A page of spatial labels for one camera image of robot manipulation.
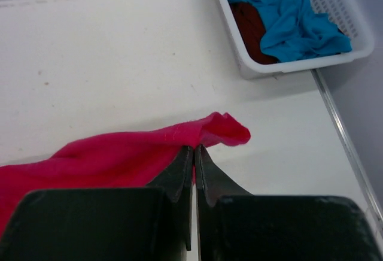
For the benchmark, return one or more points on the dark red t shirt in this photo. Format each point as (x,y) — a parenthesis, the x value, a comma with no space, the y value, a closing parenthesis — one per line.
(252,30)

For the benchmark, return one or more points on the blue t shirt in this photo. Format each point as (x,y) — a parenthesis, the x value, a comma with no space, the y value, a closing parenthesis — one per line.
(294,32)

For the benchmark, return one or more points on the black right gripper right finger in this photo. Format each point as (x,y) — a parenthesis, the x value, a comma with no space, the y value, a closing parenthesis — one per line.
(234,224)

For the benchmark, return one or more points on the pink red t shirt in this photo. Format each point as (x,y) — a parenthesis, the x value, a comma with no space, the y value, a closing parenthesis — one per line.
(119,159)

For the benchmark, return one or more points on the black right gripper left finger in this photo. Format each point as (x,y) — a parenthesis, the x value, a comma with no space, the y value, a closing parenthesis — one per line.
(133,223)

